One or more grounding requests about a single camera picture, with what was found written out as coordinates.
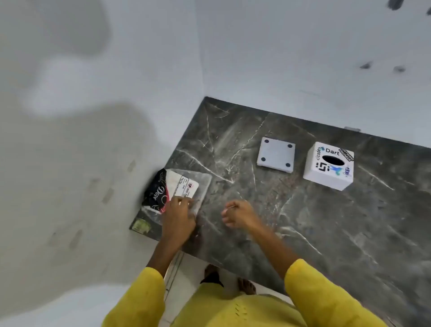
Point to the person's right hand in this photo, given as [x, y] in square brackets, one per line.
[244, 217]

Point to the person's left hand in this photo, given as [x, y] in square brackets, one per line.
[178, 222]

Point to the person's right fingers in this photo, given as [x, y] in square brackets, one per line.
[232, 217]

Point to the person's left fingers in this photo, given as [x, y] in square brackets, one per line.
[183, 203]

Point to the clear plastic zip bag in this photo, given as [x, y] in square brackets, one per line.
[203, 183]

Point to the person's left forearm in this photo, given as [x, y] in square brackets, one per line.
[158, 262]

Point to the person's right forearm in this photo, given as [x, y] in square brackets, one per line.
[286, 256]

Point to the white card with red label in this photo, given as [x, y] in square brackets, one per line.
[183, 187]

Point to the black script-print sachet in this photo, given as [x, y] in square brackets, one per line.
[155, 193]

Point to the green sticker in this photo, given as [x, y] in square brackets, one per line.
[140, 225]

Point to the person's left foot in sandal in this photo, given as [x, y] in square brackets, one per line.
[212, 273]

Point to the person's foot in sandal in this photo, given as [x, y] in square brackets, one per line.
[212, 273]
[247, 286]

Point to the person's right foot in sandal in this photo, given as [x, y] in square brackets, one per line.
[247, 286]

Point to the white square plate black dots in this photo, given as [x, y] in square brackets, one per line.
[276, 155]

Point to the yellow garment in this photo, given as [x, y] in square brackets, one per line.
[229, 310]

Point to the white cube box with stickers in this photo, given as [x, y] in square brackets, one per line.
[328, 171]

